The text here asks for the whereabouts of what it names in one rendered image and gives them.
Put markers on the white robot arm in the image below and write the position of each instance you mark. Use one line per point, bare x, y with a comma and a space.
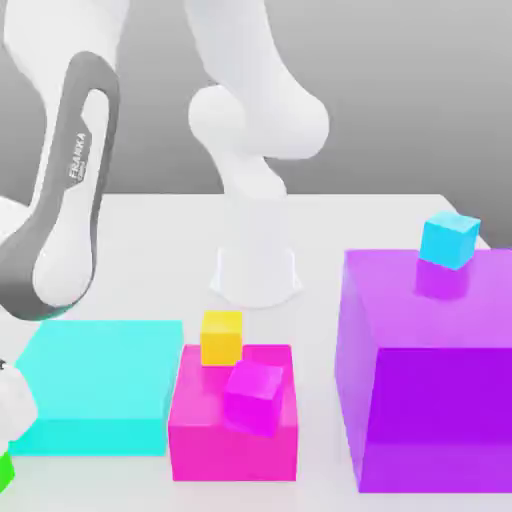
256, 120

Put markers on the small green cube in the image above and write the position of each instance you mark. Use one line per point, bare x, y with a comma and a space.
4, 472

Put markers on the small yellow cube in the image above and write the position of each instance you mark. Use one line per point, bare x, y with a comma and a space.
220, 340

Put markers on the small blue cube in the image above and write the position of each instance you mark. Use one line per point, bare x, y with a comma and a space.
448, 240

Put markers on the small magenta cube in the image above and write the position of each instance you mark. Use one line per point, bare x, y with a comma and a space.
252, 400

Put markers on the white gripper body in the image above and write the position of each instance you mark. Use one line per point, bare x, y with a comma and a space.
14, 404

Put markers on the large cyan box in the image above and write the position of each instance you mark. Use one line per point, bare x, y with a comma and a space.
96, 372

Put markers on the large pink box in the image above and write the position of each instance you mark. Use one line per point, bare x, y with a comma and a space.
224, 452

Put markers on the large purple box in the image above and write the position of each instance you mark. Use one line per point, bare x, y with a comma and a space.
432, 408

